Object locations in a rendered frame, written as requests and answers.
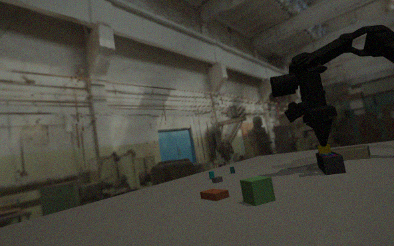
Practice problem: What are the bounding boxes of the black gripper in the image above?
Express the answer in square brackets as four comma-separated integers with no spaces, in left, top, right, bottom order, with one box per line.
[301,88,337,147]

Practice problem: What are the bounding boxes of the brown flat block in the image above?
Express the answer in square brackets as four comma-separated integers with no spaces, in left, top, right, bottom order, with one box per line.
[200,189,230,201]

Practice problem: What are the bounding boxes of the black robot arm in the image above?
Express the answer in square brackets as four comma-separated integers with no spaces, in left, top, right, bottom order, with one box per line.
[270,25,394,123]

